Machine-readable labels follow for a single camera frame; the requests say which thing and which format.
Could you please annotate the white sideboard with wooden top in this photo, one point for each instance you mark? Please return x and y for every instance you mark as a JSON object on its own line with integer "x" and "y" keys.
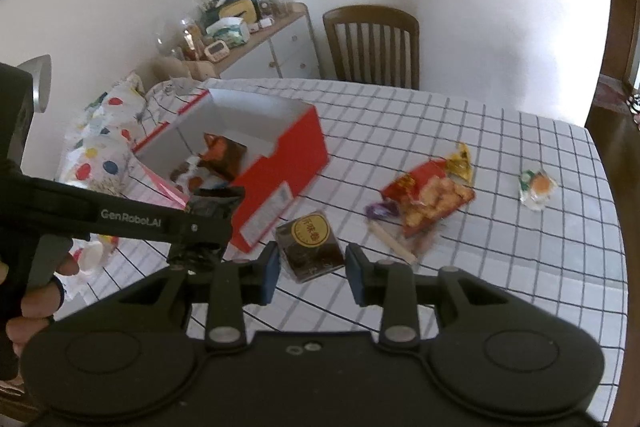
{"x": 290, "y": 52}

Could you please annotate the black crinkled snack packet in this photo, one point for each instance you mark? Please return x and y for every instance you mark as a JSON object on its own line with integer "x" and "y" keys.
{"x": 215, "y": 203}

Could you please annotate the small purple snack packet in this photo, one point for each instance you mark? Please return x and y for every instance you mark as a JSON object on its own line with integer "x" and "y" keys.
{"x": 380, "y": 210}

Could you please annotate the green and white tissue pack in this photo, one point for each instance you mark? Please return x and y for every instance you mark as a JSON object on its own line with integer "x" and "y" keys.
{"x": 229, "y": 32}

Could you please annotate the small white timer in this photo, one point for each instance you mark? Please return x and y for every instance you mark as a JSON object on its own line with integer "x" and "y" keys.
{"x": 218, "y": 50}

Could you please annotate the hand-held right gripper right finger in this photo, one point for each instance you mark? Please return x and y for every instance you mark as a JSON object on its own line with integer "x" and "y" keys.
{"x": 356, "y": 279}

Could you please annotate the person's left hand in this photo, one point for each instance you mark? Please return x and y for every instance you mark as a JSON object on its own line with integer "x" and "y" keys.
{"x": 42, "y": 299}

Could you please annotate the white cup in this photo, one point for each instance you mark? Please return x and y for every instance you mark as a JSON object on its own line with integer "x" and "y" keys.
{"x": 91, "y": 257}

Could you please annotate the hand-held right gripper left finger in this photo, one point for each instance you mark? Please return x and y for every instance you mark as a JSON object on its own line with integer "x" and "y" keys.
{"x": 270, "y": 279}

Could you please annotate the small white green snack packet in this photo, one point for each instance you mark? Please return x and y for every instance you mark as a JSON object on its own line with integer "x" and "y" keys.
{"x": 537, "y": 188}

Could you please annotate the white red chocolate snack packet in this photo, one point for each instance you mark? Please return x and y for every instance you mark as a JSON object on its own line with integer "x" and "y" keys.
{"x": 186, "y": 175}

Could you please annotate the dark brown door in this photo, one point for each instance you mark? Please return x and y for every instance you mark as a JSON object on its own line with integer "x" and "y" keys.
{"x": 620, "y": 32}

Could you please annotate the red chip packet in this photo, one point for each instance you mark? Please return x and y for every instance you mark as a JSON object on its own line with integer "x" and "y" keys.
{"x": 430, "y": 198}

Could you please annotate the red doormat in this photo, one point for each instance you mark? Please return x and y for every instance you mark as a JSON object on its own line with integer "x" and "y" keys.
{"x": 610, "y": 96}

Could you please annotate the brown wooden chair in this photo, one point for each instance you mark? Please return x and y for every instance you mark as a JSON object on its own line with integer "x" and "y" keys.
{"x": 370, "y": 15}

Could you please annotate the group of small glass jars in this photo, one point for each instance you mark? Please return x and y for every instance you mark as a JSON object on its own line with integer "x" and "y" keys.
{"x": 275, "y": 7}

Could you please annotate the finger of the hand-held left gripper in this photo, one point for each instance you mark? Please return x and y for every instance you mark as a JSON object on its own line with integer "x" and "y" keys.
{"x": 200, "y": 229}

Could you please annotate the row of shoes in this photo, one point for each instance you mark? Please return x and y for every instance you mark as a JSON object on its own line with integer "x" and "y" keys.
{"x": 635, "y": 109}

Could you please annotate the beige stick snack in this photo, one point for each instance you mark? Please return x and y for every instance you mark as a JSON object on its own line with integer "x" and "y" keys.
{"x": 393, "y": 241}

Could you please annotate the small yellow snack packet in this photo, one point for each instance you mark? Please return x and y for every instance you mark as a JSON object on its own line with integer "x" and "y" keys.
{"x": 460, "y": 164}

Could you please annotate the brown orange snack packet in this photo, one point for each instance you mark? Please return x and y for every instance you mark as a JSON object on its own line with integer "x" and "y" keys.
{"x": 225, "y": 157}

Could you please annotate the red cardboard box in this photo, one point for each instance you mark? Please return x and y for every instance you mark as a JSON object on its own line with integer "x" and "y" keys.
{"x": 282, "y": 157}

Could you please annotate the light wooden box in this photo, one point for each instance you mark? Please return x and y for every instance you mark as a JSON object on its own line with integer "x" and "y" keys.
{"x": 175, "y": 68}

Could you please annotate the dark brown square snack packet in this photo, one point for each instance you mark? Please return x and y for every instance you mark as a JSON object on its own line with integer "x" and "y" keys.
{"x": 306, "y": 253}

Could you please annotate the yellow and dark case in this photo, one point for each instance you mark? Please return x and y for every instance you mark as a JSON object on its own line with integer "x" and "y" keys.
{"x": 240, "y": 12}

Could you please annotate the clear glass dome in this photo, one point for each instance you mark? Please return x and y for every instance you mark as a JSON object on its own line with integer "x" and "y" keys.
{"x": 167, "y": 38}

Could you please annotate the balloon print gift bag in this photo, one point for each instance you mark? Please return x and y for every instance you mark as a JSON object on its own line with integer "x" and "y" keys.
{"x": 100, "y": 157}

